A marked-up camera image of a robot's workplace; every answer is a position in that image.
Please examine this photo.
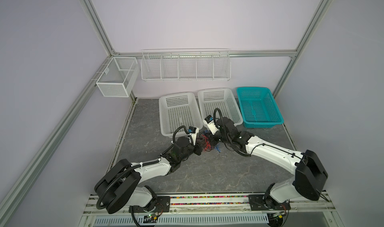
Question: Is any red cable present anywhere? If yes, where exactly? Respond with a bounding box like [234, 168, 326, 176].
[200, 134, 214, 153]

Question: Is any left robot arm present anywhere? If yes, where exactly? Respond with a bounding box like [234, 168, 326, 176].
[94, 126, 203, 214]

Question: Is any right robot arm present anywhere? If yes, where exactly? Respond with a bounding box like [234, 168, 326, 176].
[204, 108, 329, 210]

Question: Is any white plastic basket middle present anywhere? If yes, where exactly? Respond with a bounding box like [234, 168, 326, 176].
[198, 88, 243, 126]

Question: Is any white plastic basket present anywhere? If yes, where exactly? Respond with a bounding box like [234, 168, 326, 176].
[198, 88, 243, 126]
[159, 92, 203, 138]

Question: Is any white plastic basket left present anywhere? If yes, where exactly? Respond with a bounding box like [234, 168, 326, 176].
[159, 92, 203, 138]

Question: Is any teal plastic basket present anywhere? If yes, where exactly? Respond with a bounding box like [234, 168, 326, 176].
[237, 87, 284, 129]

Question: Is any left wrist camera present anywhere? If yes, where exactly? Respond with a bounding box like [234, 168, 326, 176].
[188, 127, 199, 145]

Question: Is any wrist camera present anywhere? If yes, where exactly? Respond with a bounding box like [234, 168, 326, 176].
[204, 115, 219, 135]
[188, 127, 199, 145]

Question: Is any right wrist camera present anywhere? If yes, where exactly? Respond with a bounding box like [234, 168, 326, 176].
[204, 115, 219, 135]

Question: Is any white wire wall rack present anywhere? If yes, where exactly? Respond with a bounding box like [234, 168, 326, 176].
[141, 48, 232, 81]

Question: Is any white slotted cable duct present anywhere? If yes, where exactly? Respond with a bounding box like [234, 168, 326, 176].
[93, 214, 269, 227]

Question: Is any white wire mesh box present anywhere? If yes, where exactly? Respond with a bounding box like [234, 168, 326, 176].
[96, 57, 140, 97]

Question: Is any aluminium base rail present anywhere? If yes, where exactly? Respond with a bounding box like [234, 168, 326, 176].
[78, 192, 346, 227]

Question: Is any aluminium frame corner post right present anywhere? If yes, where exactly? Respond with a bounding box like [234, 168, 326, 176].
[273, 0, 333, 98]

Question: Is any aluminium frame corner post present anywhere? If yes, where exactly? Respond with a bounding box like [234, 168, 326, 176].
[273, 0, 333, 98]
[79, 0, 116, 56]

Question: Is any aluminium frame corner post left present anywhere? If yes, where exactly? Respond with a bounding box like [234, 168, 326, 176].
[79, 0, 116, 56]

